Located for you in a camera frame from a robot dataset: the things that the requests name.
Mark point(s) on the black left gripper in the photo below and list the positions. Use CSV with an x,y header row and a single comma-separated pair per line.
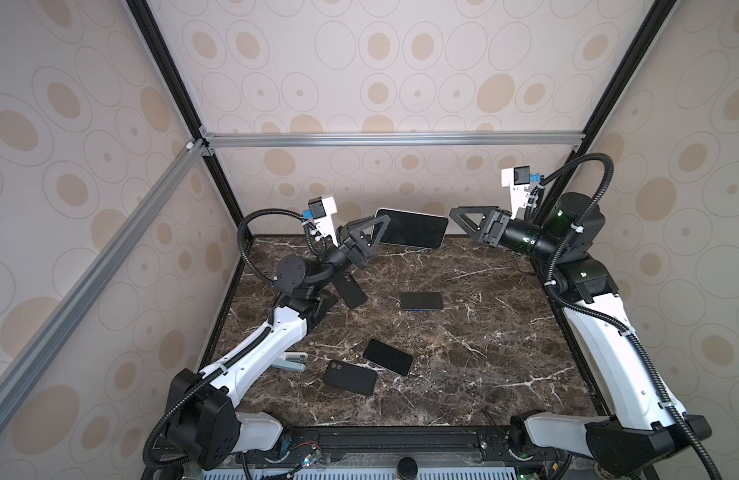
x,y
351,253

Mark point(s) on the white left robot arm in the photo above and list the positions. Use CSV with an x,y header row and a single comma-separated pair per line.
x,y
201,423

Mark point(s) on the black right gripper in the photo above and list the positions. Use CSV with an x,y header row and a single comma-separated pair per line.
x,y
496,216

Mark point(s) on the blue-edged phone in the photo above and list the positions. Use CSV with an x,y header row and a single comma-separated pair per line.
x,y
421,301

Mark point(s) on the black phone case with camera hole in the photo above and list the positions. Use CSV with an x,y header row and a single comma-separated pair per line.
x,y
351,378

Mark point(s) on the silver aluminium rail left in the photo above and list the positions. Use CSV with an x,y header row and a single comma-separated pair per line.
x,y
25,371

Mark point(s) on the black corner frame post left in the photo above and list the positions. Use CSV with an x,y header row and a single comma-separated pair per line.
x,y
145,23

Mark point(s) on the black phone with pink case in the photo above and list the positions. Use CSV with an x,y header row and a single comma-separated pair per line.
x,y
388,357

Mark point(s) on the silver-edged black phone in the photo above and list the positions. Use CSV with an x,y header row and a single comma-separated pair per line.
x,y
412,229

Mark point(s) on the light blue stapler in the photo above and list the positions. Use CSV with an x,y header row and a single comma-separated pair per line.
x,y
291,361

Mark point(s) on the silver aluminium rail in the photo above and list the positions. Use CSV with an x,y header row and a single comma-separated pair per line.
x,y
25,371
403,139

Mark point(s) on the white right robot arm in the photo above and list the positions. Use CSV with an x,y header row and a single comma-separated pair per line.
x,y
647,422

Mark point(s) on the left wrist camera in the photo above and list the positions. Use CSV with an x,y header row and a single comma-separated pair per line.
x,y
318,219

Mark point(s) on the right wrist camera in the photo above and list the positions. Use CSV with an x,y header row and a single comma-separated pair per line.
x,y
520,183

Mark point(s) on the black corner frame post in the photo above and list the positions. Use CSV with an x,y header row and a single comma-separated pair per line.
x,y
645,36
145,23

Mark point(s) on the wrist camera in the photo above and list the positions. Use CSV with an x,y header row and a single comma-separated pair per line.
x,y
318,219
520,183

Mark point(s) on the silver aluminium rail back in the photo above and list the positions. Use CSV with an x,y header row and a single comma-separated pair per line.
x,y
403,139

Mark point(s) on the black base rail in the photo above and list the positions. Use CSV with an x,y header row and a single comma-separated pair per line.
x,y
441,451

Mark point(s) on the black knob centre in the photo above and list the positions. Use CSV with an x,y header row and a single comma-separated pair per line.
x,y
407,469

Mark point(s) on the black corner frame post right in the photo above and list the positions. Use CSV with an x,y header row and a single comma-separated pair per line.
x,y
645,36

